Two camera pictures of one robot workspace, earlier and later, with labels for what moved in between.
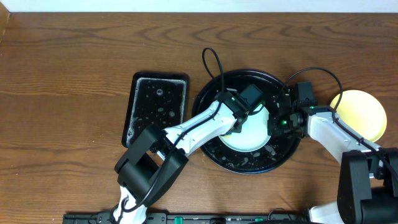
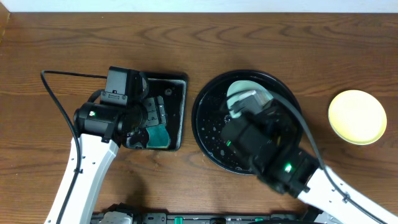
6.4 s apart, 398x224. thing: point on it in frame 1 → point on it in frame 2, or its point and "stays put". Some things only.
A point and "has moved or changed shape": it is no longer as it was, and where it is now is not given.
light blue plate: (254, 135) has moved or changed shape
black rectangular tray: (161, 99) stays put
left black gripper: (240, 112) → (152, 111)
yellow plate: (362, 112) stays put
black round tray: (278, 151) stays put
